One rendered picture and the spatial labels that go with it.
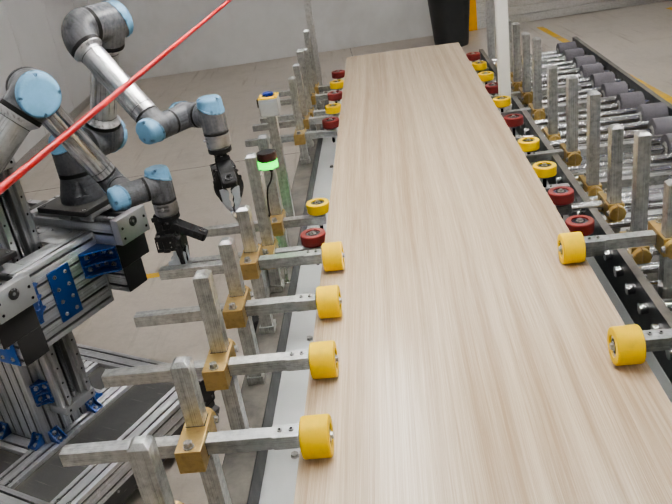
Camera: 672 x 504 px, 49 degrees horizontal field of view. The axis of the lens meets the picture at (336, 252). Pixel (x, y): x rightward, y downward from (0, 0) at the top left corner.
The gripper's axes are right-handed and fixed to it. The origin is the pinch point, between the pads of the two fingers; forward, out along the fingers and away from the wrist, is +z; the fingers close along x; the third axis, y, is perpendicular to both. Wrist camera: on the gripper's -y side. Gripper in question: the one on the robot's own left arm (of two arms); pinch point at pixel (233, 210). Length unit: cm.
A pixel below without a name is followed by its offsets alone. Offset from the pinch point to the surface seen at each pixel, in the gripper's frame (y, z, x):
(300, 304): -58, 6, -5
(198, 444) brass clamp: -101, 4, 27
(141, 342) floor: 115, 101, 46
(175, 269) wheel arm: -21.2, 4.7, 21.9
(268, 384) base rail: -51, 31, 6
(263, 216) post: -1.7, 3.7, -8.4
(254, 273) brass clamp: -32.4, 6.8, 1.7
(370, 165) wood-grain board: 39, 11, -58
